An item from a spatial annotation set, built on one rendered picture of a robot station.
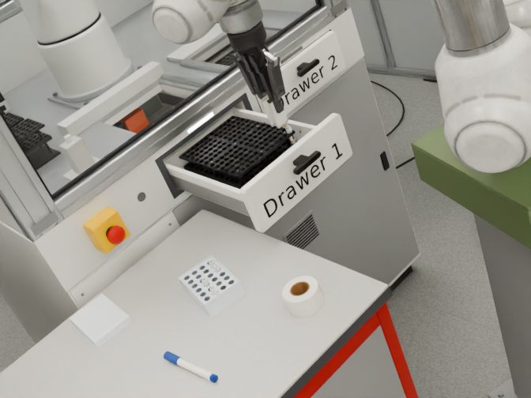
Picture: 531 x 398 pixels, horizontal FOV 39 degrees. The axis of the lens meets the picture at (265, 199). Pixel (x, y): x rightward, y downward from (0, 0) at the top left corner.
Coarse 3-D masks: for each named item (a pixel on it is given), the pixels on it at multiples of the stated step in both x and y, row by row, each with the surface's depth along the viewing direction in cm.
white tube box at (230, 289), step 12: (204, 264) 156; (180, 276) 155; (192, 276) 154; (204, 276) 153; (216, 276) 152; (228, 276) 151; (192, 288) 151; (204, 288) 150; (228, 288) 147; (240, 288) 149; (204, 300) 147; (216, 300) 147; (228, 300) 148; (216, 312) 148
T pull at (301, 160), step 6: (300, 156) 155; (306, 156) 154; (312, 156) 153; (318, 156) 154; (294, 162) 154; (300, 162) 153; (306, 162) 152; (312, 162) 153; (294, 168) 152; (300, 168) 152; (306, 168) 153
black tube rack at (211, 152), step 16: (224, 128) 179; (240, 128) 176; (256, 128) 174; (272, 128) 172; (208, 144) 175; (224, 144) 173; (240, 144) 170; (256, 144) 168; (288, 144) 169; (192, 160) 171; (208, 160) 169; (224, 160) 167; (240, 160) 164; (272, 160) 166; (208, 176) 170; (224, 176) 167
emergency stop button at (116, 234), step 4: (112, 228) 160; (116, 228) 160; (120, 228) 161; (108, 232) 160; (112, 232) 160; (116, 232) 160; (120, 232) 161; (124, 232) 162; (108, 236) 160; (112, 236) 160; (116, 236) 160; (120, 236) 161; (124, 236) 162; (108, 240) 161; (112, 240) 160; (116, 240) 161; (120, 240) 161; (116, 244) 162
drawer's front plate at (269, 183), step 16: (320, 128) 158; (336, 128) 161; (304, 144) 156; (320, 144) 159; (336, 144) 162; (288, 160) 154; (336, 160) 163; (256, 176) 151; (272, 176) 152; (288, 176) 155; (304, 176) 158; (320, 176) 161; (240, 192) 149; (256, 192) 150; (272, 192) 153; (288, 192) 156; (304, 192) 159; (256, 208) 151; (272, 208) 154; (288, 208) 157; (256, 224) 153; (272, 224) 155
